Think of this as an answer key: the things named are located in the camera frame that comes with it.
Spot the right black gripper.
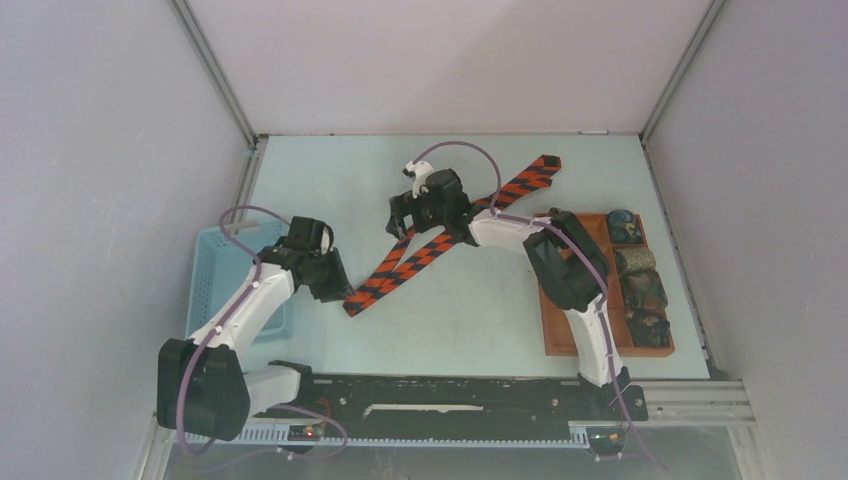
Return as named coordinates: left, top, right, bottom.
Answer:
left=387, top=185, right=451, bottom=240

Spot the orange navy striped tie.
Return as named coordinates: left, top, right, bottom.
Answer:
left=343, top=155, right=562, bottom=317

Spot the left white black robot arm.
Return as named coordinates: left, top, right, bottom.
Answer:
left=156, top=216, right=353, bottom=441

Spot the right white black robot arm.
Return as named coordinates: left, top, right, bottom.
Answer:
left=386, top=162, right=623, bottom=418

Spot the light blue plastic basket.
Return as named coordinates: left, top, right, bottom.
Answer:
left=185, top=219, right=288, bottom=336

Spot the brown floral rolled tie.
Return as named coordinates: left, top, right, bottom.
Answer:
left=544, top=208, right=569, bottom=221

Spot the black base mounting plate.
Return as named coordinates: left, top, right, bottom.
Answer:
left=292, top=374, right=648, bottom=440

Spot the brown wooden divided tray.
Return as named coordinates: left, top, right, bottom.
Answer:
left=531, top=211, right=676, bottom=358

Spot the blue patterned rolled tie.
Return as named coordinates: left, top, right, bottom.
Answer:
left=606, top=209, right=645, bottom=245

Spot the gold patterned rolled tie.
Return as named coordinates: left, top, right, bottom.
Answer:
left=614, top=246, right=657, bottom=275

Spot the dark green rolled tie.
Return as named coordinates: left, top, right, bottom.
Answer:
left=620, top=270, right=668, bottom=311

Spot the dark floral rolled tie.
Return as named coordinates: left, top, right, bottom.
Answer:
left=626, top=311, right=671, bottom=348

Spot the white slotted cable duct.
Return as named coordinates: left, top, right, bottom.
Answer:
left=215, top=423, right=589, bottom=449

